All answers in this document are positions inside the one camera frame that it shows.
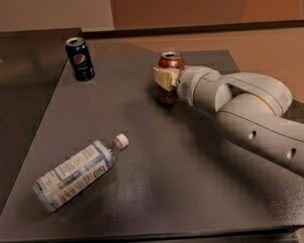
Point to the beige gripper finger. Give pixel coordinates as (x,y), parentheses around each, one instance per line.
(166,77)

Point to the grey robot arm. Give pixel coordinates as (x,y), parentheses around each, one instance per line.
(248,109)

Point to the blue pepsi can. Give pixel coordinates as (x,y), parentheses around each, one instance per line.
(80,58)

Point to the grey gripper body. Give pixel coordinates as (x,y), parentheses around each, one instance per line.
(190,82)

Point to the plastic water bottle white label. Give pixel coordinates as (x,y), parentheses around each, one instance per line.
(57,187)

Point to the red coke can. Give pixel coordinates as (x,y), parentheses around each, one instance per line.
(169,60)

